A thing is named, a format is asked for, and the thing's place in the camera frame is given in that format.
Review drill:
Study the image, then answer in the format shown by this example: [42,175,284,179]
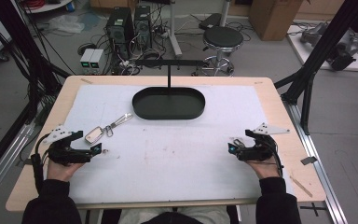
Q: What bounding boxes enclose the white table mat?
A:
[62,83,296,203]

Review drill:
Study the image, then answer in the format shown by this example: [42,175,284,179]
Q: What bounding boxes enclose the white desk leg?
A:
[167,0,184,59]

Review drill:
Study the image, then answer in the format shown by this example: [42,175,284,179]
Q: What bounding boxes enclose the black flat case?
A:
[198,12,224,31]

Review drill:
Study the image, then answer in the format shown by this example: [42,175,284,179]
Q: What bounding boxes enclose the black round stool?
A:
[191,25,245,77]

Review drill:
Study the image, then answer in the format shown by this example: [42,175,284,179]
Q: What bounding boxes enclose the black metal frame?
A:
[0,0,73,185]
[273,0,358,136]

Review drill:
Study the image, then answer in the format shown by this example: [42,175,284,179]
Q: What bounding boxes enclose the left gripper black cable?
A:
[30,133,51,194]

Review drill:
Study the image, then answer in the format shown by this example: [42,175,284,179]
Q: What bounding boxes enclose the person's lap light trousers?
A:
[117,205,231,224]

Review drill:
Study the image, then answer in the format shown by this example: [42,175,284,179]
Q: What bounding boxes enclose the black oval tray hanger stand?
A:
[131,59,207,121]

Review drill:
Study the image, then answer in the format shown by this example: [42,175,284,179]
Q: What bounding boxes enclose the person's right hand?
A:
[249,160,282,181]

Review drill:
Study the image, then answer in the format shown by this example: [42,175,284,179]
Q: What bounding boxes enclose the thin wooden stick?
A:
[289,175,314,199]

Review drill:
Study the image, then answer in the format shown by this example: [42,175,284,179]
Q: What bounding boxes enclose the large black computer tower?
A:
[104,6,135,61]

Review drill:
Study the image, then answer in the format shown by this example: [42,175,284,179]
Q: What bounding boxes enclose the keychain with silver tag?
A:
[84,112,134,146]

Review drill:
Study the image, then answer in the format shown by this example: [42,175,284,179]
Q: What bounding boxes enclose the slim black computer tower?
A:
[132,4,154,51]

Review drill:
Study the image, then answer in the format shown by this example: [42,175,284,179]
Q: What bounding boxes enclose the black cross floor tape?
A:
[299,202,328,218]

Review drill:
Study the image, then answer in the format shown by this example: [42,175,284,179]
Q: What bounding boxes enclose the person's left hand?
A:
[46,160,85,183]

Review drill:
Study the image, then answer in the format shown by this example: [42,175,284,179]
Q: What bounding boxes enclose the clear plastic bag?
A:
[48,14,86,35]

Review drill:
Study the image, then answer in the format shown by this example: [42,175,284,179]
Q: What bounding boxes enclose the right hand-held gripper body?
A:
[235,122,291,162]

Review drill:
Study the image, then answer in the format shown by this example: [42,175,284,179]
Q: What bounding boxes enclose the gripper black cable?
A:
[30,133,51,194]
[267,135,286,179]

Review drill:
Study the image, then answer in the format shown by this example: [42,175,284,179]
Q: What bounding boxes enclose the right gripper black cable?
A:
[267,135,286,179]

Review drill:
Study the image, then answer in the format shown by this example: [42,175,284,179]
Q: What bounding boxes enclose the dark keychain with metal clasp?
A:
[229,136,247,149]

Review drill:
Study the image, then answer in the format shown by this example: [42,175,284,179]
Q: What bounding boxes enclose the grey tape piece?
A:
[299,155,319,166]

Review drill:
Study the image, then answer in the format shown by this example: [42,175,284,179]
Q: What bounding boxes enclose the aluminium rail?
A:
[281,100,350,224]
[0,120,37,207]

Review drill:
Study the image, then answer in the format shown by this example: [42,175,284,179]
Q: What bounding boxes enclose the tangle of floor cables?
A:
[115,18,172,77]

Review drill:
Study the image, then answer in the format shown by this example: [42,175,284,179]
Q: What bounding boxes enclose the white bench power supply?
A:
[89,49,106,76]
[79,48,96,76]

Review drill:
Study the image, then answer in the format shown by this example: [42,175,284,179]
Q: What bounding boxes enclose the grey robot device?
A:
[299,21,358,72]

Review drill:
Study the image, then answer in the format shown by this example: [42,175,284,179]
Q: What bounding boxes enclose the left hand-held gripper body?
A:
[41,124,94,166]

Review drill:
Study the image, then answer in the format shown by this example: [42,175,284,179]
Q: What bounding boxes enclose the brown cardboard box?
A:
[248,0,304,42]

